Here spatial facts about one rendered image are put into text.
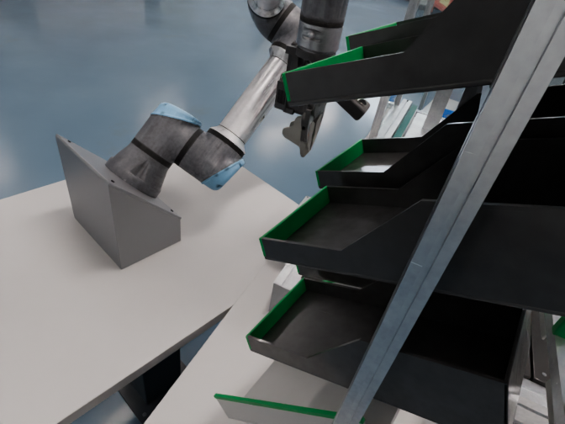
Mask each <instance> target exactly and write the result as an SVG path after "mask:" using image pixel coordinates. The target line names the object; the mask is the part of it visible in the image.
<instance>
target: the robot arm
mask: <svg viewBox="0 0 565 424"><path fill-rule="evenodd" d="M348 3H349V0H302V6H301V9H300V8H299V7H298V6H297V5H295V4H294V3H293V2H292V1H291V0H247V4H248V8H249V11H250V14H251V17H252V20H253V22H254V24H255V26H256V27H257V29H258V30H259V31H260V33H261V34H262V35H263V36H264V37H265V38H266V39H267V40H268V41H270V42H271V43H272V45H271V46H270V48H269V54H270V57H269V58H268V60H267V61H266V63H265V64H264V66H263V67H262V68H261V70H260V71H259V72H258V73H257V74H256V76H255V77H254V79H253V80H252V81H251V83H250V84H249V86H248V87H247V88H246V90H245V91H244V92H243V93H242V95H241V96H240V98H239V99H238V100H237V102H236V103H235V105H234V106H233V107H232V109H231V110H230V111H229V113H227V115H226V116H225V117H224V119H223V121H222V122H221V123H220V125H218V126H215V127H210V128H209V130H208V131H207V132H204V131H203V130H201V129H200V128H201V125H202V123H201V122H200V121H199V120H198V119H196V118H194V117H193V116H192V115H191V114H189V113H187V112H186V111H184V110H182V109H180V108H178V107H177V106H175V105H173V104H170V103H161V104H159V106H158V107H157V108H156V109H155V111H154V112H152V113H151V114H150V117H149V119H148V120H147V121H146V122H145V123H144V125H143V126H142V127H141V129H140V131H139V132H138V133H137V135H136V136H135V138H134V139H133V140H132V141H131V142H130V143H129V144H128V145H127V146H126V147H125V148H124V149H123V150H121V151H120V152H119V153H117V154H116V155H115V156H111V157H110V158H109V159H108V161H107V162H106V163H105V166H106V167H107V168H108V169H109V170H110V171H111V172H113V173H114V174H115V175H117V176H118V177H119V178H121V179H122V180H124V181H125V182H126V183H128V184H129V185H131V186H132V187H134V188H136V189H138V190H139V191H141V192H142V193H144V194H146V195H148V196H150V197H152V198H156V197H157V196H158V194H159V193H160V192H161V187H162V184H163V183H164V180H165V177H166V173H167V171H168V170H169V168H170V167H171V165H172V164H173V163H175V164H176V165H178V166H179V167H180V168H181V169H183V170H184V171H185V172H187V173H189V174H190V175H191V176H193V177H194V178H196V179H197V180H198V181H199V182H200V183H201V184H204V185H205V186H207V187H208V188H211V189H212V190H219V189H221V188H222V187H223V186H224V185H225V184H226V183H227V182H228V181H229V180H230V179H231V178H232V177H233V176H234V175H235V174H236V173H237V172H238V171H239V169H240V168H241V167H242V166H243V165H244V164H245V162H244V160H243V159H241V158H242V157H243V156H244V155H245V143H246V142H247V141H248V140H249V139H250V137H251V135H252V134H253V133H254V131H255V130H256V128H257V127H258V126H259V124H260V123H261V122H262V121H263V119H264V118H265V117H266V115H267V114H268V112H269V111H270V110H271V108H272V106H273V105H274V108H276V109H281V110H283V112H284V113H287V114H291V115H293V114H294V113H295V114H300V115H302V116H298V117H296V119H295V120H294V121H292V122H291V123H290V126H289V127H285V128H283V130H282V134H283V136H284V137H285V138H286V139H288V140H290V141H291V142H292V143H294V144H295V145H297V146H298V147H299V148H300V156H301V157H305V156H306V155H307V154H308V153H309V152H310V151H311V149H312V147H313V144H314V141H315V139H316V136H317V134H318V131H319V128H320V125H321V122H322V119H323V117H324V114H325V107H326V104H327V103H317V104H309V105H300V106H292V107H289V105H288V101H287V97H286V93H285V88H284V85H283V77H282V74H283V73H284V72H289V71H291V70H294V69H297V68H300V67H301V66H306V65H308V64H311V63H314V62H316V61H321V60H324V59H326V58H329V57H332V56H335V55H336V51H337V50H339V45H340V41H341V34H342V30H343V25H344V22H345V17H346V10H347V6H348ZM337 103H338V104H339V105H340V106H341V107H342V108H343V109H344V110H345V111H346V112H347V113H348V114H349V115H350V116H351V117H352V118H353V119H354V120H359V119H360V118H361V117H362V116H363V115H364V114H365V113H366V112H367V111H368V109H369V108H370V103H369V102H368V101H367V100H366V99H365V98H363V99H355V100H347V101H339V102H337Z"/></svg>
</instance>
